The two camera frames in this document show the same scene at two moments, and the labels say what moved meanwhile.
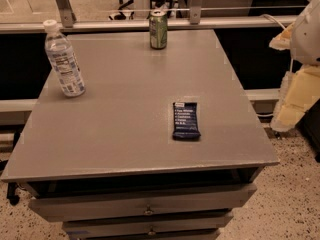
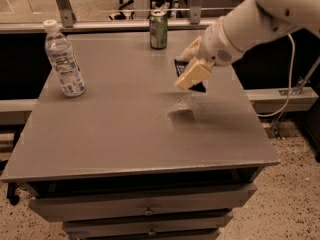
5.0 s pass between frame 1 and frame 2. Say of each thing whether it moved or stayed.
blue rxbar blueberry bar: moved
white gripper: moved
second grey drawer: stayed
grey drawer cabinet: stayed
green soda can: stayed
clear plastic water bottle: stayed
